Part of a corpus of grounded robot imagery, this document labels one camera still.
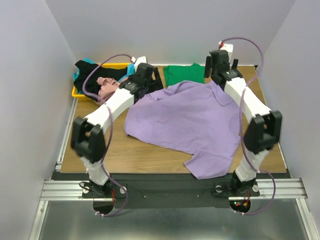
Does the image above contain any purple t shirt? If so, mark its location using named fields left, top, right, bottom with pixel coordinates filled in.
left=124, top=81, right=240, bottom=180

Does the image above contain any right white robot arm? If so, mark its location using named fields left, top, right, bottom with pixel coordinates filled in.
left=204, top=48, right=282, bottom=195

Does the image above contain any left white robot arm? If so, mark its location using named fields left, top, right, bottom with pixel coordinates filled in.
left=70, top=63, right=163, bottom=198

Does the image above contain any teal t shirt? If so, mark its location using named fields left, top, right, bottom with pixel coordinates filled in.
left=72, top=58, right=135, bottom=82

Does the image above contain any folded green t shirt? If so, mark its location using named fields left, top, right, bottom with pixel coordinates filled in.
left=163, top=63, right=205, bottom=87

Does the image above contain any yellow plastic bin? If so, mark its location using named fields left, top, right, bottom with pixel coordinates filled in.
left=71, top=60, right=127, bottom=100

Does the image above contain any pink t shirt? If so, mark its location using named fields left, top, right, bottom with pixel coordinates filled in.
left=96, top=77, right=120, bottom=104

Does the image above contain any black t shirt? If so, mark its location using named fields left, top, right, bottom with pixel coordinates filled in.
left=73, top=59, right=130, bottom=100

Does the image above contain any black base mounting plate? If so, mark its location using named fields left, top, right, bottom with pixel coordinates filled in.
left=50, top=172, right=288, bottom=209

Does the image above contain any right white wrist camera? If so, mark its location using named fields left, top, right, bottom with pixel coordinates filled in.
left=218, top=41, right=234, bottom=62

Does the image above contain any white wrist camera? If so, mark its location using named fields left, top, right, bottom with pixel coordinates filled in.
left=218, top=41, right=234, bottom=62
left=130, top=56, right=148, bottom=72

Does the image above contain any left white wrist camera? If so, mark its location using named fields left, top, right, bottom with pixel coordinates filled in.
left=130, top=56, right=148, bottom=72

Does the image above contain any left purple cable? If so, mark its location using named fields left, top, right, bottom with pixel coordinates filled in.
left=81, top=53, right=130, bottom=218

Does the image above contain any left side aluminium rail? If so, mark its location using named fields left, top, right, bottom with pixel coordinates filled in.
left=54, top=98, right=78, bottom=172

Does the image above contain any aluminium frame rail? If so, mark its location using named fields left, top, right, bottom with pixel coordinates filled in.
left=40, top=178, right=308, bottom=202

